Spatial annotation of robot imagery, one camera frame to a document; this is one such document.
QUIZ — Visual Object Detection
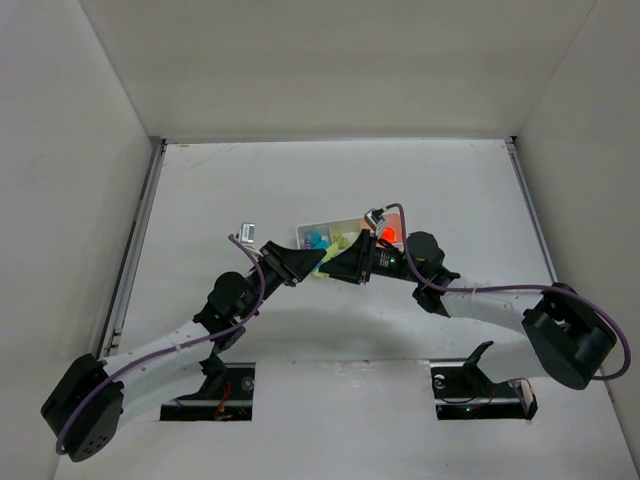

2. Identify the teal frog lego brick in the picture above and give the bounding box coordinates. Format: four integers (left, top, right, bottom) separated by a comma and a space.
303, 231, 327, 249

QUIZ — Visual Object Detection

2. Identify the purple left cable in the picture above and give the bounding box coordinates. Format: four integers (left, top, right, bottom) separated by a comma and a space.
54, 233, 266, 455

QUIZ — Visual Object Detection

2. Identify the orange round lego dish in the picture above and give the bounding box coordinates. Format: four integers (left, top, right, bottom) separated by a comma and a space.
380, 226, 403, 245

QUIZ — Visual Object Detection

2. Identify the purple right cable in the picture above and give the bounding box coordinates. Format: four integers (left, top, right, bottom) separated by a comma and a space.
382, 202, 632, 382

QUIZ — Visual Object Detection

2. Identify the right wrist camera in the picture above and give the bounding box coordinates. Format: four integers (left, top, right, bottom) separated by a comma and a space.
363, 208, 387, 235

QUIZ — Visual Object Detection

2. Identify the white divided plastic tray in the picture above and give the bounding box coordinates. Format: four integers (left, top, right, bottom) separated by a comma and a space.
295, 213, 403, 249

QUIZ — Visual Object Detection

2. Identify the purple cable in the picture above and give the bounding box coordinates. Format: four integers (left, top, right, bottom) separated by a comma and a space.
382, 202, 632, 382
54, 233, 266, 455

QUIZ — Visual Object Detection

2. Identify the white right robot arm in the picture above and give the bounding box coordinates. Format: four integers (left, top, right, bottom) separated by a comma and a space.
319, 230, 617, 390

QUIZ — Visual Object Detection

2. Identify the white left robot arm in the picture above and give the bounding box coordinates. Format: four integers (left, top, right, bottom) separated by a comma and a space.
40, 241, 325, 462

